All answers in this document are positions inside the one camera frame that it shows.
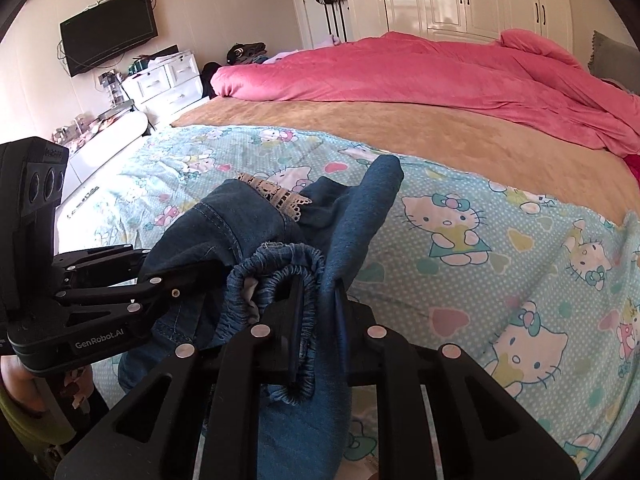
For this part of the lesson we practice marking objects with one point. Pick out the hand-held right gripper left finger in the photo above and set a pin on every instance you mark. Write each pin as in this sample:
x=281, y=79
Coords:
x=295, y=320

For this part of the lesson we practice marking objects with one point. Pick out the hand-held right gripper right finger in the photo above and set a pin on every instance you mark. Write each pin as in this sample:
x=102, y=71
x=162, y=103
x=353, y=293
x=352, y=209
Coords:
x=341, y=325

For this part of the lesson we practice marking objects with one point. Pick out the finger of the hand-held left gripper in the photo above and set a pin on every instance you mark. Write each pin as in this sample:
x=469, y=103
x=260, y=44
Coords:
x=100, y=265
x=125, y=295

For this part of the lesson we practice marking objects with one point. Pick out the blue denim pants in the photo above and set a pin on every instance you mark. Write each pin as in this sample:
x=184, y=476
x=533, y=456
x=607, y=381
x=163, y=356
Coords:
x=350, y=220

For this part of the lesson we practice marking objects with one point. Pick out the person's left hand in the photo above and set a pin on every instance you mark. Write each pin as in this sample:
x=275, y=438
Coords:
x=22, y=387

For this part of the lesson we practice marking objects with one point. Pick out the clutter of cosmetics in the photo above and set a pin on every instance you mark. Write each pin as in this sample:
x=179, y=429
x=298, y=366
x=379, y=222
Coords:
x=85, y=127

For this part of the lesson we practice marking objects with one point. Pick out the white rounded table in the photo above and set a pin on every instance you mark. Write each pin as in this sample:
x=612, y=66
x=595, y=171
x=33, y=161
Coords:
x=120, y=130

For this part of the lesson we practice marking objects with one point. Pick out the person's yellow-green clothing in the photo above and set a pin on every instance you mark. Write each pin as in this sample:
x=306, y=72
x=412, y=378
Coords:
x=30, y=425

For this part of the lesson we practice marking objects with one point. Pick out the clear acrylic organiser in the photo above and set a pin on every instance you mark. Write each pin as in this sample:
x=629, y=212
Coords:
x=111, y=89

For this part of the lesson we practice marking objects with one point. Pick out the cartoon printed blanket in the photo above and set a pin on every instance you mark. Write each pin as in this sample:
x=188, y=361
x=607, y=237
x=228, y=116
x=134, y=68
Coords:
x=500, y=260

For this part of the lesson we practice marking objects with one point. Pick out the white drawer cabinet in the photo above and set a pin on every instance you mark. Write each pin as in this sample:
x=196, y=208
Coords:
x=160, y=80

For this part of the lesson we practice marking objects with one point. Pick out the dark clothes pile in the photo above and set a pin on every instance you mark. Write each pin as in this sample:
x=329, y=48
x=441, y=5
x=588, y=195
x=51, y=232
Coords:
x=247, y=54

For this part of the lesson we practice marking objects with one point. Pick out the pink comforter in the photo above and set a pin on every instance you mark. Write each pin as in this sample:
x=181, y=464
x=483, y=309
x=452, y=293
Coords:
x=425, y=75

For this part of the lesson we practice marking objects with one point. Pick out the pale pink garment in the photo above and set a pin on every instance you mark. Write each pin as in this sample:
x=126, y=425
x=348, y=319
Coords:
x=329, y=41

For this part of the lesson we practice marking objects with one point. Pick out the red cloth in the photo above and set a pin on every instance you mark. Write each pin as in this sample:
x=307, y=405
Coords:
x=634, y=167

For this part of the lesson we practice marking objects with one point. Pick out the grey pillow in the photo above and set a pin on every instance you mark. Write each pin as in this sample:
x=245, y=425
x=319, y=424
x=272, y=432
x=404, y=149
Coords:
x=610, y=57

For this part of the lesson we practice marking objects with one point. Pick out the black wall television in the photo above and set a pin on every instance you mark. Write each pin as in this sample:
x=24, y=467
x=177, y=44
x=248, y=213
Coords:
x=107, y=32

